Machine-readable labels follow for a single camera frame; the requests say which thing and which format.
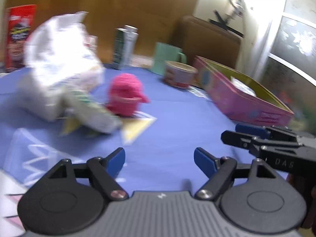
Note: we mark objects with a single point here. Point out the frosted glass window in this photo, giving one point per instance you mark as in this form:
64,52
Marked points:
291,42

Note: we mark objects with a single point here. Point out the blue printed tablecloth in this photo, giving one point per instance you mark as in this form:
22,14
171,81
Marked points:
172,133

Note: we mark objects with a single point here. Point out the pink biscuit tin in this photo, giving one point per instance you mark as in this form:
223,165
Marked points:
237,106

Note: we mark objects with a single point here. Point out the pink knitted toy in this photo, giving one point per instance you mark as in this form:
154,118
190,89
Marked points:
124,93

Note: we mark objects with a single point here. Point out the white plastic bag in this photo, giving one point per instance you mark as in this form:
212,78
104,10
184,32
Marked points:
61,61

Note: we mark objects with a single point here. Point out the green striped white packet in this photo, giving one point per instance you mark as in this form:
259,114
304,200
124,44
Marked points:
91,111

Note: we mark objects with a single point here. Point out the round tin can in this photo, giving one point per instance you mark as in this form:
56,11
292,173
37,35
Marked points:
180,75

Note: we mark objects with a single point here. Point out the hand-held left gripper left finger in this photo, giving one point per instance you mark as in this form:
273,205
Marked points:
116,159

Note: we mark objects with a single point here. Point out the small white drink carton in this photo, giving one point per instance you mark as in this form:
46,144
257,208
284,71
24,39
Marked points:
123,47

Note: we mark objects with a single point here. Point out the mint green mug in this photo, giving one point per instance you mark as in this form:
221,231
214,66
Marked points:
163,56

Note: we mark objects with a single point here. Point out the silver white wrapper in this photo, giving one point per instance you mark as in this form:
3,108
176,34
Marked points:
243,86

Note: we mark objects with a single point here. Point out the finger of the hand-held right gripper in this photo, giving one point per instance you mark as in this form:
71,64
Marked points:
234,138
246,129

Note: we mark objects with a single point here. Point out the black tape strips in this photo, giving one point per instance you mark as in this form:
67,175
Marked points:
222,23

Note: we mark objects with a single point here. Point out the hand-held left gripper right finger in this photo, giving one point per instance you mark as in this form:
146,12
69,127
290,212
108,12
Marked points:
205,163

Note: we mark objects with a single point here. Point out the wooden cabinet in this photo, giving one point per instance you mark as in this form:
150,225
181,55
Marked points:
123,5

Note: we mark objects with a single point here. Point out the red cardboard box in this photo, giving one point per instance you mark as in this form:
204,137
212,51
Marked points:
19,34

